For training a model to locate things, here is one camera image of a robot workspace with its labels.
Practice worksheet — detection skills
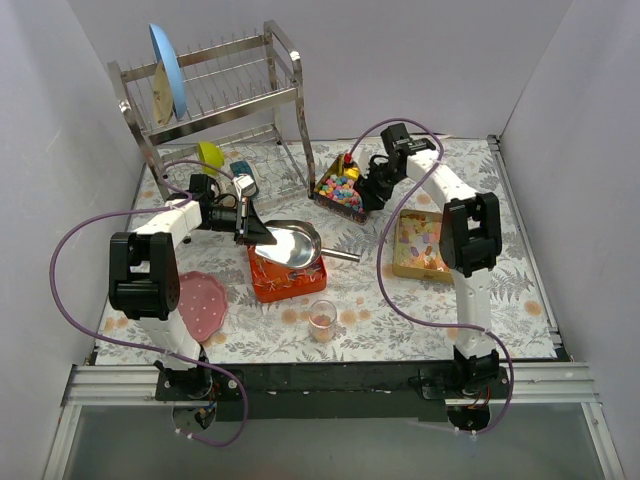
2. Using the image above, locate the pink dotted plate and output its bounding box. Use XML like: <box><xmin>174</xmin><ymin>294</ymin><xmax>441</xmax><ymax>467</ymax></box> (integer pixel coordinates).
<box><xmin>178</xmin><ymin>271</ymin><xmax>229</xmax><ymax>344</ymax></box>

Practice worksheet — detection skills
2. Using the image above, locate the green bowl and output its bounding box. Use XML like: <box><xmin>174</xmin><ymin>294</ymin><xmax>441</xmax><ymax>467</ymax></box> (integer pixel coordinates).
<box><xmin>197</xmin><ymin>142</ymin><xmax>225</xmax><ymax>176</ymax></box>

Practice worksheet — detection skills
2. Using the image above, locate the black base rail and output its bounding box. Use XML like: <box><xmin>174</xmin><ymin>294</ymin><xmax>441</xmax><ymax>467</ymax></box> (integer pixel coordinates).
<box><xmin>154</xmin><ymin>361</ymin><xmax>509</xmax><ymax>421</ymax></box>

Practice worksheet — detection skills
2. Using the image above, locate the orange lollipop tray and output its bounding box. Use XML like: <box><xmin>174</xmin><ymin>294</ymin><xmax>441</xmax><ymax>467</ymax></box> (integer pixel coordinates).
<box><xmin>247</xmin><ymin>246</ymin><xmax>328</xmax><ymax>303</ymax></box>

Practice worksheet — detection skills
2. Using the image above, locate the metal dish rack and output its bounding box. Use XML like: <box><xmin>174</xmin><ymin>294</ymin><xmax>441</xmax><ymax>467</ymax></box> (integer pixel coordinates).
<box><xmin>107</xmin><ymin>20</ymin><xmax>316</xmax><ymax>208</ymax></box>

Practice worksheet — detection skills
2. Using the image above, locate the beige plate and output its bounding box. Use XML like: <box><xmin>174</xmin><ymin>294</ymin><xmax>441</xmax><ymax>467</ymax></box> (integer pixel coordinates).
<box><xmin>153</xmin><ymin>61</ymin><xmax>174</xmax><ymax>126</ymax></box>

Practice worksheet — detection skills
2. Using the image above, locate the dark tin of star candies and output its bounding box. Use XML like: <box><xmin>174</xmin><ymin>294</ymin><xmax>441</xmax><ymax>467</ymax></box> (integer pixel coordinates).
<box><xmin>313</xmin><ymin>153</ymin><xmax>369</xmax><ymax>224</ymax></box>

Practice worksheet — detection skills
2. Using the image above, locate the gold tin of flat candies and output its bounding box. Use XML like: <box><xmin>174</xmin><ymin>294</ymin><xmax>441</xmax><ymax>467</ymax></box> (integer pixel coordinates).
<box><xmin>392</xmin><ymin>209</ymin><xmax>453</xmax><ymax>284</ymax></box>

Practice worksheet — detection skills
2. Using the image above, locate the clear drinking glass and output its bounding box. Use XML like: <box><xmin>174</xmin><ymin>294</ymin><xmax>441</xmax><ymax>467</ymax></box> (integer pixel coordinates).
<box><xmin>308</xmin><ymin>300</ymin><xmax>338</xmax><ymax>343</ymax></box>

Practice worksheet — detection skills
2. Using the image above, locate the blue plate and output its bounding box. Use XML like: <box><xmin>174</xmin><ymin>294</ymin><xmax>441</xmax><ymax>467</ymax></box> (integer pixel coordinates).
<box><xmin>149</xmin><ymin>23</ymin><xmax>187</xmax><ymax>121</ymax></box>

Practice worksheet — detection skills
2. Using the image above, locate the floral table mat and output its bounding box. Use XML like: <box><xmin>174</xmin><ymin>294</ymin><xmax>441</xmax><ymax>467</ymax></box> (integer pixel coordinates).
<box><xmin>94</xmin><ymin>138</ymin><xmax>559</xmax><ymax>365</ymax></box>

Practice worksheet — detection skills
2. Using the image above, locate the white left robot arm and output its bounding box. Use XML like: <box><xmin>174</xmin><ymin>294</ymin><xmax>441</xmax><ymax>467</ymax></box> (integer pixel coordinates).
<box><xmin>109</xmin><ymin>174</ymin><xmax>276</xmax><ymax>400</ymax></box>

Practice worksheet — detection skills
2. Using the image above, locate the metal scoop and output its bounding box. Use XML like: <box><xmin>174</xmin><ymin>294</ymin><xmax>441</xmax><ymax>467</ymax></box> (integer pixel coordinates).
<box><xmin>254</xmin><ymin>220</ymin><xmax>360</xmax><ymax>269</ymax></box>

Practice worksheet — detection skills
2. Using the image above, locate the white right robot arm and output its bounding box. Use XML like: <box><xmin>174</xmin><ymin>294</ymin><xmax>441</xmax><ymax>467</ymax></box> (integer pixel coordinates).
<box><xmin>355</xmin><ymin>118</ymin><xmax>502</xmax><ymax>398</ymax></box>

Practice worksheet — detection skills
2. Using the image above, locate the teal patterned cup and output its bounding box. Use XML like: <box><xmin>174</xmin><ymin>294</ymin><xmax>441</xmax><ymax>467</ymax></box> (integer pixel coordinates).
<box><xmin>230</xmin><ymin>160</ymin><xmax>255</xmax><ymax>179</ymax></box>

